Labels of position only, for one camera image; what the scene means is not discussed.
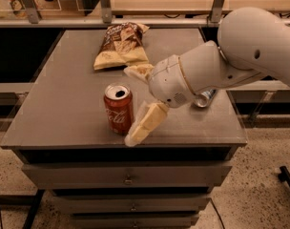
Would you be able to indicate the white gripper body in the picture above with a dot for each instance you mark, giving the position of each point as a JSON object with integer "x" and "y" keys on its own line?
{"x": 168, "y": 80}

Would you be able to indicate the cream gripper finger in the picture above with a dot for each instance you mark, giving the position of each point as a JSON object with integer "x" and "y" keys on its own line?
{"x": 140, "y": 72}
{"x": 148, "y": 117}

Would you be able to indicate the red coke can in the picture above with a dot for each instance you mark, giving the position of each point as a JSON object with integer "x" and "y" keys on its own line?
{"x": 118, "y": 100}

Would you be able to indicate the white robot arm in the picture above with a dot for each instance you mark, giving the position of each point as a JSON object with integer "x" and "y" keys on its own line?
{"x": 251, "y": 43}

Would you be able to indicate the brown chip bag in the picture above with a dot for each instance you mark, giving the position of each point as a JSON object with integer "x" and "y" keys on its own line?
{"x": 122, "y": 46}

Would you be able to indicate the blue silver energy drink can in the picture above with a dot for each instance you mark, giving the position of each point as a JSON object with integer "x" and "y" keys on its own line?
{"x": 204, "y": 99}

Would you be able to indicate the middle drawer with knob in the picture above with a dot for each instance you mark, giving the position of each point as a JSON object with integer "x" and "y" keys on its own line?
{"x": 131, "y": 203}

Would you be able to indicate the drawer with knob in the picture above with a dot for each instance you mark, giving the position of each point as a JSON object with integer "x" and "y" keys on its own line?
{"x": 135, "y": 221}
{"x": 131, "y": 203}
{"x": 92, "y": 175}

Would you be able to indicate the top drawer with knob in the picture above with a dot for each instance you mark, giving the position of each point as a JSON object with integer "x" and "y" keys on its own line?
{"x": 92, "y": 175}

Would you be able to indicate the bottom drawer with knob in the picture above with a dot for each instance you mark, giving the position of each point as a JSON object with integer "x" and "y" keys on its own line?
{"x": 135, "y": 221}

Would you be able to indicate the wooden shelf with metal brackets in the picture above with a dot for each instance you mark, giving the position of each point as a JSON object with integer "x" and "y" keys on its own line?
{"x": 75, "y": 14}

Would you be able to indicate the black metal floor bar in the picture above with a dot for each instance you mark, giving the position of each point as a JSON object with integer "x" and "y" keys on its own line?
{"x": 284, "y": 175}

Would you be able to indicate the black floor frame left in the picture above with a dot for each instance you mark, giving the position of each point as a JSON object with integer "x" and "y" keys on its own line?
{"x": 30, "y": 201}

